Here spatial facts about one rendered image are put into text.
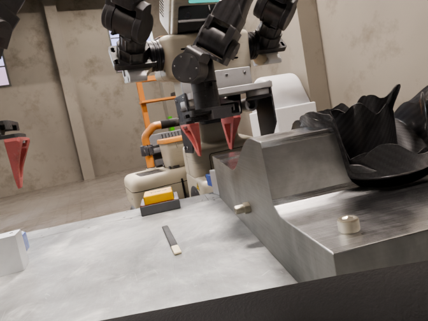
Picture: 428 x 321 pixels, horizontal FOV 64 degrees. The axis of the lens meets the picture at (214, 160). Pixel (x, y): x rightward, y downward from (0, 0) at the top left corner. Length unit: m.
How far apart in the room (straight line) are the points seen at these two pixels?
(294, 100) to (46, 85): 7.70
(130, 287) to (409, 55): 3.78
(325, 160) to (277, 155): 0.05
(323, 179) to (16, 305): 0.36
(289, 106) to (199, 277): 3.98
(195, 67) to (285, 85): 3.83
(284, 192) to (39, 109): 10.33
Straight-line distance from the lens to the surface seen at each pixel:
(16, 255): 0.59
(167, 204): 0.71
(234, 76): 1.04
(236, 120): 0.76
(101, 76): 10.72
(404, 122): 0.50
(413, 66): 3.98
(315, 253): 0.28
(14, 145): 0.56
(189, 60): 0.69
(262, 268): 0.38
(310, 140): 0.37
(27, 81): 10.72
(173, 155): 1.30
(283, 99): 4.37
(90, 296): 0.42
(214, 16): 0.76
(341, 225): 0.28
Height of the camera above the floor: 0.96
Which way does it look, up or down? 7 degrees down
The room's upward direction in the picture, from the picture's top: 11 degrees counter-clockwise
